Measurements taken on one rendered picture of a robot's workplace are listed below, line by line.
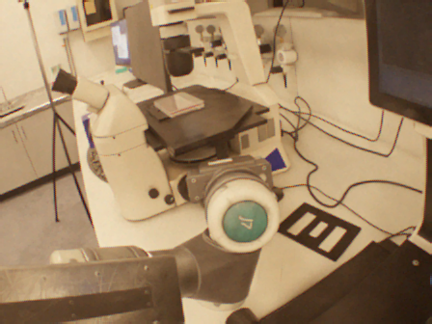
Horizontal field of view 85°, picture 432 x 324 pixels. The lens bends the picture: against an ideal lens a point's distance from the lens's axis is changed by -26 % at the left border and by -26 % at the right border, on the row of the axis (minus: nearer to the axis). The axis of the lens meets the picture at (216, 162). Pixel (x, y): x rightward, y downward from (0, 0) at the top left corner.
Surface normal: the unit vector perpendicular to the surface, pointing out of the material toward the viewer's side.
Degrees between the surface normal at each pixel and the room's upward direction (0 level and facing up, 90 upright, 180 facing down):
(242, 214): 65
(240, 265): 83
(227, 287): 83
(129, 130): 90
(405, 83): 93
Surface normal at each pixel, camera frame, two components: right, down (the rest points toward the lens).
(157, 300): 0.63, -0.22
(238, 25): 0.47, 0.38
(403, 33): -0.86, 0.39
